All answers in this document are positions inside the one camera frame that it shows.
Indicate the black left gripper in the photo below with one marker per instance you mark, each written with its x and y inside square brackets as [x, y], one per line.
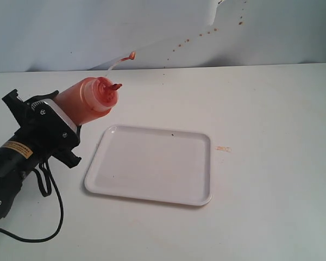
[34, 139]

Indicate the white rectangular plastic tray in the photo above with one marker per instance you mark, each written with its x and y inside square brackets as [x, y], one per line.
[152, 164]

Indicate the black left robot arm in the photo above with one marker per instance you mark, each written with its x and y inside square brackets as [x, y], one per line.
[13, 170]

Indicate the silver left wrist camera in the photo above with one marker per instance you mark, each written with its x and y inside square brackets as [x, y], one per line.
[54, 116]

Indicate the red sauce squeeze bottle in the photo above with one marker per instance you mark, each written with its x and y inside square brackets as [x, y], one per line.
[89, 99]

